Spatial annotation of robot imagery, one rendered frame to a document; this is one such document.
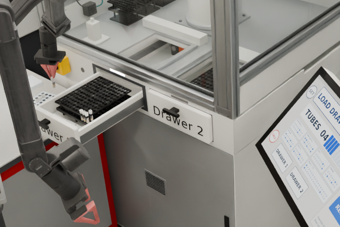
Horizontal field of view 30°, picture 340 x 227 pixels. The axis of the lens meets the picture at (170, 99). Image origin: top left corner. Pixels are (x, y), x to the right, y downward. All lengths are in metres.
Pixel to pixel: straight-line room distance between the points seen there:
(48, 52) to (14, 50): 0.94
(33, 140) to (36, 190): 1.02
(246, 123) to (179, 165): 0.37
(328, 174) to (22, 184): 1.23
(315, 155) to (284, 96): 0.61
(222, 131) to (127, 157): 0.63
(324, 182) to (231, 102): 0.50
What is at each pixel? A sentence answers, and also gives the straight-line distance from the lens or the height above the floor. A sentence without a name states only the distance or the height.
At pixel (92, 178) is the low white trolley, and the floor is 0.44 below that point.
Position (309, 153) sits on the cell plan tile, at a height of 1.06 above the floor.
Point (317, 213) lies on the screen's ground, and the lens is 1.65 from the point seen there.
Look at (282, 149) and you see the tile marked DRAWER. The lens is 1.83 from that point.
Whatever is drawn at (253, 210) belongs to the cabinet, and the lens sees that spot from 2.44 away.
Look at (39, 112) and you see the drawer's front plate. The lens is 2.27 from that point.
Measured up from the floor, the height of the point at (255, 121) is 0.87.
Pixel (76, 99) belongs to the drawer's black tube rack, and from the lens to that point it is 2.35.
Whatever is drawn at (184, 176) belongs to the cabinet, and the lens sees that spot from 2.41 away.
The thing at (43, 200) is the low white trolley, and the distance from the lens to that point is 2.56.
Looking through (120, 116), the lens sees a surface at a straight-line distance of 2.30.
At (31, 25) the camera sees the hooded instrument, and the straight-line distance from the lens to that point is 3.12.
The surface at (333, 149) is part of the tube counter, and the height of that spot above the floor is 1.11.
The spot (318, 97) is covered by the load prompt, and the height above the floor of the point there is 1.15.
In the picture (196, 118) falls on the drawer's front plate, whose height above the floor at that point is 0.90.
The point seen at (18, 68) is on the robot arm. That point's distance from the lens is 1.41.
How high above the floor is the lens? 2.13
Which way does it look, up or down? 33 degrees down
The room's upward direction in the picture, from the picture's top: 5 degrees counter-clockwise
